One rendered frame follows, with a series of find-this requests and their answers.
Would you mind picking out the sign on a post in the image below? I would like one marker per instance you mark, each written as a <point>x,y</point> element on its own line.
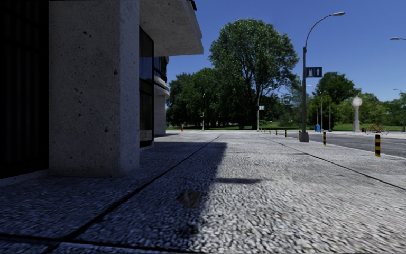
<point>258,114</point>

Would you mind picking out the tree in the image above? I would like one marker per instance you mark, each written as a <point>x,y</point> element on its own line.
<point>252,50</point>

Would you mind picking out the white street clock on pillar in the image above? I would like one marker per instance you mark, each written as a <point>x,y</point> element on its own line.
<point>356,111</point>

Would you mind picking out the red bicycle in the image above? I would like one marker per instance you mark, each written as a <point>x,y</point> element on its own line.
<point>376,129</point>

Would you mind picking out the blue letter box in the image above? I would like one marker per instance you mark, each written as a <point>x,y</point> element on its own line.
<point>317,128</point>

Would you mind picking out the pale concrete building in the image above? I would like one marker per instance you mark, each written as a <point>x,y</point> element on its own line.
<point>92,89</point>

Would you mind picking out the grey street lamp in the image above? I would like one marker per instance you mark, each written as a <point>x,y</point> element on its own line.
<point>304,95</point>
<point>397,38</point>
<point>203,111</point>

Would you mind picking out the trees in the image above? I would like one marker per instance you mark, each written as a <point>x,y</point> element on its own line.
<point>371,111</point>

